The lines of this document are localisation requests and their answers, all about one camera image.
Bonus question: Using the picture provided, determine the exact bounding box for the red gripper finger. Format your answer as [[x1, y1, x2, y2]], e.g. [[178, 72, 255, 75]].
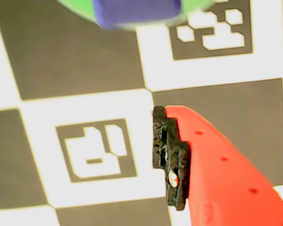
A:
[[152, 105, 283, 226]]

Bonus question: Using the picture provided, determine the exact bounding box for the blue cube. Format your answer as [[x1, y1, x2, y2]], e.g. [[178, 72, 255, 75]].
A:
[[93, 0, 182, 30]]

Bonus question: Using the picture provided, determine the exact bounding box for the black white marker checkerboard mat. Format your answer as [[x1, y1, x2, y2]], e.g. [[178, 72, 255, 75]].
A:
[[0, 0, 283, 226]]

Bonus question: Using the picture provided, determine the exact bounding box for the green ring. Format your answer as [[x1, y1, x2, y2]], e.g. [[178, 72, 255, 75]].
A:
[[56, 0, 214, 31]]

